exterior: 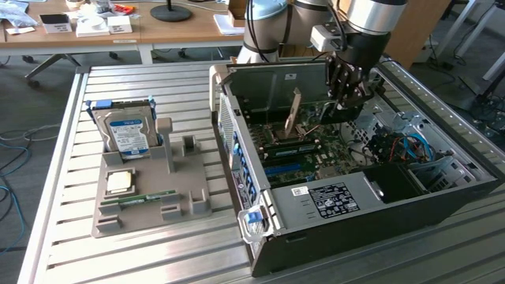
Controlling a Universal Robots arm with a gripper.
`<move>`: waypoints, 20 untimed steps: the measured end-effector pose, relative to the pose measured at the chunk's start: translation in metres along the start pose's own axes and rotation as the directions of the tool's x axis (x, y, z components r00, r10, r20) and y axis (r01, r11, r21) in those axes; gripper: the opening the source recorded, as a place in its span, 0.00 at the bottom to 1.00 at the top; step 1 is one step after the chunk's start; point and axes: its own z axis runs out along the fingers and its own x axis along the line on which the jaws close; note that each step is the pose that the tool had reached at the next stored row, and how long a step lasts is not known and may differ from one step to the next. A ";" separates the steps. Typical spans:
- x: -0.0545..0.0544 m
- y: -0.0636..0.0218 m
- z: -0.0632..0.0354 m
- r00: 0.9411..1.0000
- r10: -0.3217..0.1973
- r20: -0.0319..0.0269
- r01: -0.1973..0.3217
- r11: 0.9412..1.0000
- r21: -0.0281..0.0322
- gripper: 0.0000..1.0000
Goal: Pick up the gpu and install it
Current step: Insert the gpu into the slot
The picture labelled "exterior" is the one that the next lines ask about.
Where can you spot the wooden cabinet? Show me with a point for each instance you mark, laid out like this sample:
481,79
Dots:
419,44

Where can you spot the black open PC case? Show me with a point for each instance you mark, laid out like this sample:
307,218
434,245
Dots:
355,245

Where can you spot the blue case latch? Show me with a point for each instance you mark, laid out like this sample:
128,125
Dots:
252,217

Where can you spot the red plastic object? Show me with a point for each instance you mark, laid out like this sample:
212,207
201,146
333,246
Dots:
124,9

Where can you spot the silver power supply unit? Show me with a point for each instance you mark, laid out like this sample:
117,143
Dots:
284,204

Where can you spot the white card with red print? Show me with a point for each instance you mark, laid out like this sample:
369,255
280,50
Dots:
19,30

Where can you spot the green motherboard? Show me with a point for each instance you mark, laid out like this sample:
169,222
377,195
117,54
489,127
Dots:
333,159

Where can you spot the clear plastic bag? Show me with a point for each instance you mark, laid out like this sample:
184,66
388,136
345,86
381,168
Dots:
16,14

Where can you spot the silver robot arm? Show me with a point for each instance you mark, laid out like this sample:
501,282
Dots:
375,14

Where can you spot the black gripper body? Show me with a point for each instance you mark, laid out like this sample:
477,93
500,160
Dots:
363,50

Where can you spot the metal socket cover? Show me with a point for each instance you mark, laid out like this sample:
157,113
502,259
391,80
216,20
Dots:
300,131

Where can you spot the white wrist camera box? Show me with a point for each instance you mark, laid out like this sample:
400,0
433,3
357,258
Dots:
323,37

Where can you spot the hard disk in blue caddy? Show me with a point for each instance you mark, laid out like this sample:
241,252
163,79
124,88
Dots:
125,133

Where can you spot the black plastic fan shroud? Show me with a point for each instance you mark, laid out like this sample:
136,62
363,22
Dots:
395,183

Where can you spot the silver chipset heatsink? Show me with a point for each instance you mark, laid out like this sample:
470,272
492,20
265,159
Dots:
331,173

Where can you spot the wooden desk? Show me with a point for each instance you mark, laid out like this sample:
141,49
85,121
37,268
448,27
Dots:
99,41

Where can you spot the small cardboard box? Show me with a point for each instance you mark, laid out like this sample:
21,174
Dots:
236,9

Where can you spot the silver hinged disk bracket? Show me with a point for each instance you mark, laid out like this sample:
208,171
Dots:
445,174

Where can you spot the black round lamp base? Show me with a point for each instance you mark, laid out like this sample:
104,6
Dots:
171,13

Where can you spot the white box with round cup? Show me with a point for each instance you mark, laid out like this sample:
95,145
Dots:
92,29

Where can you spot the stack of white papers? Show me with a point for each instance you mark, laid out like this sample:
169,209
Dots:
228,28

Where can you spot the grey parts rack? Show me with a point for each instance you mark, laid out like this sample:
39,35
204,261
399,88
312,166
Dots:
157,177

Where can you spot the black floor stand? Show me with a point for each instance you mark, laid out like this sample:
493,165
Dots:
473,85

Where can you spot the green RAM stick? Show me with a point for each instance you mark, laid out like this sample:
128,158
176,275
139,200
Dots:
137,198

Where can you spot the graphics card with metal bracket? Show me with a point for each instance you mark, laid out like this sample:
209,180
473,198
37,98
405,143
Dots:
339,116

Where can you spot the silver CPU chip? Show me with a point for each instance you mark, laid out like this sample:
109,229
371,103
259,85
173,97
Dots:
119,182

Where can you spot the CPU socket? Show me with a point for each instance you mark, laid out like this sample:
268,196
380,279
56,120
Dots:
276,133

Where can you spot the silver perforated disk bay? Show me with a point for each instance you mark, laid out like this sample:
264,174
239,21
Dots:
379,116

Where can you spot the white box with black insert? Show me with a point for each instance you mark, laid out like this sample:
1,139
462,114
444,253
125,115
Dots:
55,19

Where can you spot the blue expansion slot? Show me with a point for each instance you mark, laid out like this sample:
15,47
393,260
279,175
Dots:
281,170

